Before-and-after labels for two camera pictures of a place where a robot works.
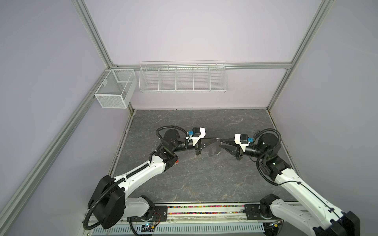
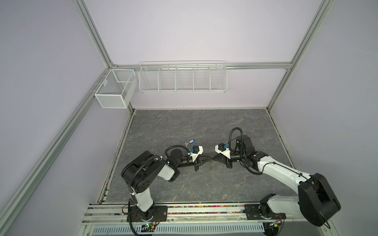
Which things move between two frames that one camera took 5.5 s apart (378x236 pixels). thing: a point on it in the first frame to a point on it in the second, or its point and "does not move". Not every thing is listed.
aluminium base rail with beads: [191, 213] does not move
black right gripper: [230, 141] to [221, 159]
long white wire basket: [209, 76] does not move
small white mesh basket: [115, 91] does not move
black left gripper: [198, 148] to [199, 162]
